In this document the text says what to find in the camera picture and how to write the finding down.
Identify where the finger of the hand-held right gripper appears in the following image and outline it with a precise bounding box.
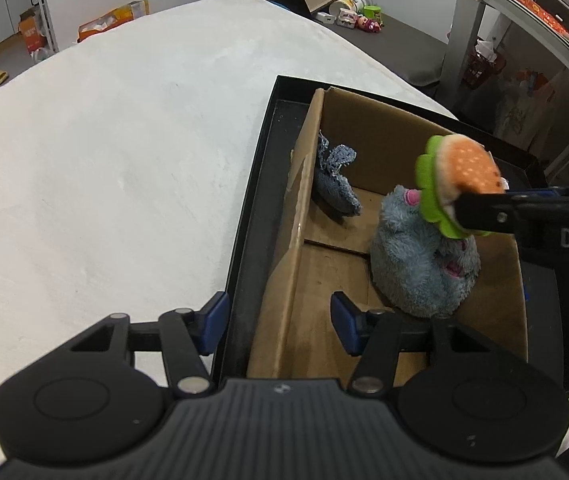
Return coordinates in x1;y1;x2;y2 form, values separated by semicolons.
452;191;530;237
505;186;569;197

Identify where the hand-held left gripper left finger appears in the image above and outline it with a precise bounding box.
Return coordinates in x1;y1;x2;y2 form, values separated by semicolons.
67;291;230;398

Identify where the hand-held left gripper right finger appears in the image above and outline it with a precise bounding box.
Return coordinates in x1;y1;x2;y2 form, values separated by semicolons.
331;291;513;398

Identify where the burger plush toy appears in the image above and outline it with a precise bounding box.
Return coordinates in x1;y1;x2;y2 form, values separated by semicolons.
415;133;509;239

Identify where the cardboard box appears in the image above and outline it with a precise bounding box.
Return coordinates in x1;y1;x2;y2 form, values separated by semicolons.
247;87;530;381

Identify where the grey plush with pink heart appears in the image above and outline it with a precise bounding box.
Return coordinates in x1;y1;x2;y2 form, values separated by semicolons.
369;184;481;319

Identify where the black shallow tray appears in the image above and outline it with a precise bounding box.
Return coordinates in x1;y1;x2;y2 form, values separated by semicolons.
212;75;569;393

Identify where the denim octopus plush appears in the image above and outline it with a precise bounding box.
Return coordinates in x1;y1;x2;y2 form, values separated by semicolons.
315;130;363;219

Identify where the red mesh basket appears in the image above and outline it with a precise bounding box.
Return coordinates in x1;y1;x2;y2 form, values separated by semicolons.
462;37;508;91

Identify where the grey curved desk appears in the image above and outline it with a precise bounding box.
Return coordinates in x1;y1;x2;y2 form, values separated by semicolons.
442;0;569;186

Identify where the long red package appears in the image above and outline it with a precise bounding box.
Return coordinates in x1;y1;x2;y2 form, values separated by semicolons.
507;0;569;36

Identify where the white can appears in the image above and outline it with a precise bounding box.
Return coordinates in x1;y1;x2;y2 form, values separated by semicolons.
329;0;373;16

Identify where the orange bag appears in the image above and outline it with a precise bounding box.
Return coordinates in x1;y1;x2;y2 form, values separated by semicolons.
77;0;149;43

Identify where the small orange carton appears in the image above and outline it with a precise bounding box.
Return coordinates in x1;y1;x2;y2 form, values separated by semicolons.
18;10;48;56

